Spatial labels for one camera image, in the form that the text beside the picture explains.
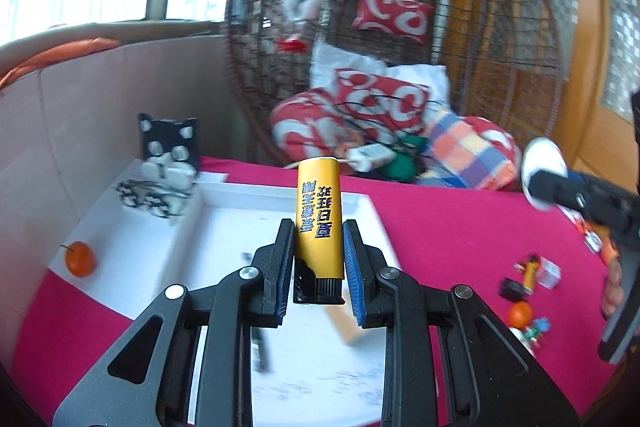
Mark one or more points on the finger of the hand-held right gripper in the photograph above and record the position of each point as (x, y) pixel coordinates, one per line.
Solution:
(560, 190)

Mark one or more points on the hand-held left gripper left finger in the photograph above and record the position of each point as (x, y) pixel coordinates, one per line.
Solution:
(284, 277)

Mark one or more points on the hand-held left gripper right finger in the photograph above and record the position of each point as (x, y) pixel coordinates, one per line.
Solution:
(352, 277)

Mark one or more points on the yellow lighter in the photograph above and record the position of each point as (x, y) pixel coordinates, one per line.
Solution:
(318, 217)
(530, 276)

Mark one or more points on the white tray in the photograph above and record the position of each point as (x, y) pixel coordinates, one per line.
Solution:
(225, 237)

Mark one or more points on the person's right hand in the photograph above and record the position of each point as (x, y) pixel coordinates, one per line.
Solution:
(611, 292)

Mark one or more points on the black pen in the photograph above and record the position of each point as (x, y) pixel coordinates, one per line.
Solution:
(260, 347)

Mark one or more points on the small white box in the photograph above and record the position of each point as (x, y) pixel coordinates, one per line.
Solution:
(550, 277)

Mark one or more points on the round red white pillow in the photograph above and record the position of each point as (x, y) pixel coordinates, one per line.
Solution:
(310, 122)
(492, 142)

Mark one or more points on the small green blue toy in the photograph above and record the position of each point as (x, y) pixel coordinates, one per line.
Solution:
(537, 327)

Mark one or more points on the plaid cushion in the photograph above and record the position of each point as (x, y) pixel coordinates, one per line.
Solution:
(470, 154)

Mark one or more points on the red tablecloth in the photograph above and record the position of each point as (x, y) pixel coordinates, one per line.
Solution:
(450, 247)

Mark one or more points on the small orange fruit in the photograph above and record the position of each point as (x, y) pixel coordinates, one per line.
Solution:
(520, 314)
(80, 258)

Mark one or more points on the white power strip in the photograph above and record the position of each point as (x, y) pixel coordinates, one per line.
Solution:
(370, 155)

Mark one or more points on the green cloth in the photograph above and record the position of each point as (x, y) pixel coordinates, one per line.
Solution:
(402, 164)

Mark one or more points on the wooden door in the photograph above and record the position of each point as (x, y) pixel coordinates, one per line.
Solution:
(585, 57)

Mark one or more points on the square red white pillow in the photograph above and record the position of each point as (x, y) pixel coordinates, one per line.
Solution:
(380, 102)

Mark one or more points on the black white cat stand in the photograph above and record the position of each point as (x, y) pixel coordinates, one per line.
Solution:
(167, 142)

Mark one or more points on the white cushion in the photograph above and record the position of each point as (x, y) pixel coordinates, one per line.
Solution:
(415, 77)

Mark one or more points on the brown wicker hanging chair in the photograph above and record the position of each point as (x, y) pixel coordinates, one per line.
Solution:
(270, 82)

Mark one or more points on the small red white pillow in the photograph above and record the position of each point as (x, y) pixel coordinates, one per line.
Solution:
(395, 14)

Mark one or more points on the cardboard panel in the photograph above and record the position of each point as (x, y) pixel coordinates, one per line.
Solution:
(100, 107)

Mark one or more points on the orange cloth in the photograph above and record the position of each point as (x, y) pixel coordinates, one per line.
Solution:
(50, 54)

